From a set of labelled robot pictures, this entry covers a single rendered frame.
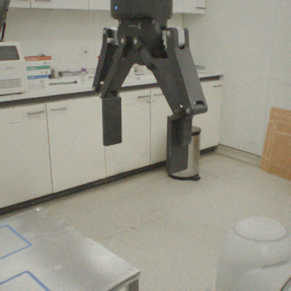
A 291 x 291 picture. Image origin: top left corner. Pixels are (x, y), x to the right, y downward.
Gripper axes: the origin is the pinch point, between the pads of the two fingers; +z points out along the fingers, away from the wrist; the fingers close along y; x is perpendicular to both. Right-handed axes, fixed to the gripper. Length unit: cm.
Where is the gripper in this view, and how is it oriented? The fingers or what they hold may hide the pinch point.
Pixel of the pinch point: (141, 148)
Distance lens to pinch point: 49.4
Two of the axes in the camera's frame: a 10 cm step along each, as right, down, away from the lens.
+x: -7.8, 1.8, -6.0
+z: 0.0, 9.6, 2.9
